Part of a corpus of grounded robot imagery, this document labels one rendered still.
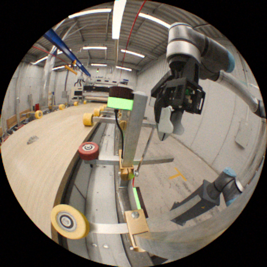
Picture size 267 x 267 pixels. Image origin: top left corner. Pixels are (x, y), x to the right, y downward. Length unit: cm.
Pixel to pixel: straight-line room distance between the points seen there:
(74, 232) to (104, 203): 33
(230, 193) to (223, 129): 224
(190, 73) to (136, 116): 15
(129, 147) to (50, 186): 25
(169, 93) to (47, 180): 37
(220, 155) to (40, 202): 297
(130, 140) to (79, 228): 24
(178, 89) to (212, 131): 271
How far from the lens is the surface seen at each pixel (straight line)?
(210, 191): 87
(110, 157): 33
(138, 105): 19
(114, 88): 18
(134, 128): 20
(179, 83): 16
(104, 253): 50
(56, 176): 26
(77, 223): 19
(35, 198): 27
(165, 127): 18
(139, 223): 25
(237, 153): 280
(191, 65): 19
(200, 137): 298
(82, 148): 31
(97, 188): 52
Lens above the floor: 108
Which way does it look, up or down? 23 degrees down
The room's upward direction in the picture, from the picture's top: 11 degrees clockwise
